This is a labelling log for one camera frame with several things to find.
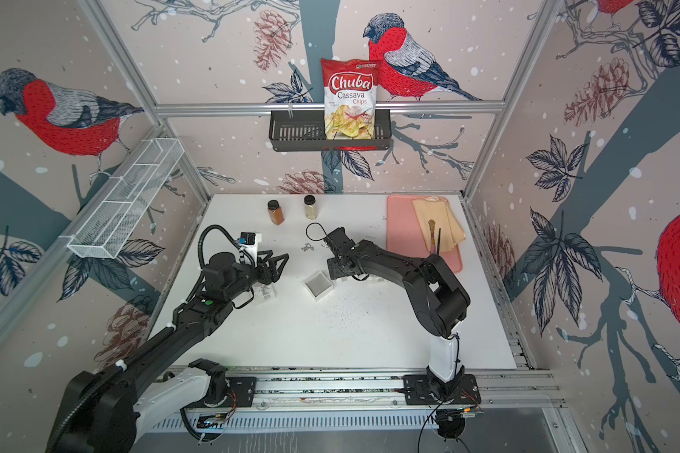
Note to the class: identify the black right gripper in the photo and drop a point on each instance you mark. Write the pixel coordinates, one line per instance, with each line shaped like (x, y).
(331, 269)

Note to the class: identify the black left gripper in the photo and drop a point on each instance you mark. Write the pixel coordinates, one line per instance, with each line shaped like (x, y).
(274, 274)

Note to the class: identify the white jewelry box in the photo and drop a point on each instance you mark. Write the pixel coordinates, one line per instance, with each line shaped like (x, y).
(263, 293)
(318, 285)

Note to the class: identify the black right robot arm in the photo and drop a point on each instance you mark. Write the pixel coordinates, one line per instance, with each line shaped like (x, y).
(438, 299)

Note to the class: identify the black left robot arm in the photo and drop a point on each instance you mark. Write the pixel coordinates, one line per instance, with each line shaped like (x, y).
(110, 410)

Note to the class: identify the orange spice jar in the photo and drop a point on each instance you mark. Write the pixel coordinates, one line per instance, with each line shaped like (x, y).
(275, 212)

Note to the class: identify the pale spice jar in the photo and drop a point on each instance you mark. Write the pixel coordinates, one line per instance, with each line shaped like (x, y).
(310, 207)

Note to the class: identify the pink plastic tray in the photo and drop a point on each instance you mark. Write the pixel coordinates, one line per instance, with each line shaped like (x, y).
(404, 234)

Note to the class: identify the iridescent purple spoon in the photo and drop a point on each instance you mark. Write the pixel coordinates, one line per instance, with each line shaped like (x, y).
(432, 230)

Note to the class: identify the beige folded cloth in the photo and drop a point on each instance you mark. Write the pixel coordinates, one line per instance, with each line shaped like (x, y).
(439, 209)

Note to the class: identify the Chuba cassava chips bag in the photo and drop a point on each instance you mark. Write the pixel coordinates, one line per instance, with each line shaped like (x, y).
(350, 96)

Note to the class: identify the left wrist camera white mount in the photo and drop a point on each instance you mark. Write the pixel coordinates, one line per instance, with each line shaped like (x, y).
(249, 242)

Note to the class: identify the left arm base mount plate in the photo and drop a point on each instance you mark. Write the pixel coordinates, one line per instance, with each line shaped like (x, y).
(236, 392)

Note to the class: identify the black wire wall basket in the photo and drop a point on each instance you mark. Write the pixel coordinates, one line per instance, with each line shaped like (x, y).
(304, 131)

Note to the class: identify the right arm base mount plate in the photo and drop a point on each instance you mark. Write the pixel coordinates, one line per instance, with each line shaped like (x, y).
(429, 390)

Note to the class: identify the white wire mesh shelf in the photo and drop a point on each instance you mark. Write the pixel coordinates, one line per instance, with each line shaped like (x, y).
(107, 229)

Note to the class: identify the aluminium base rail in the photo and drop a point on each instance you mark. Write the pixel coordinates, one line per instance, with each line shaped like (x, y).
(334, 390)

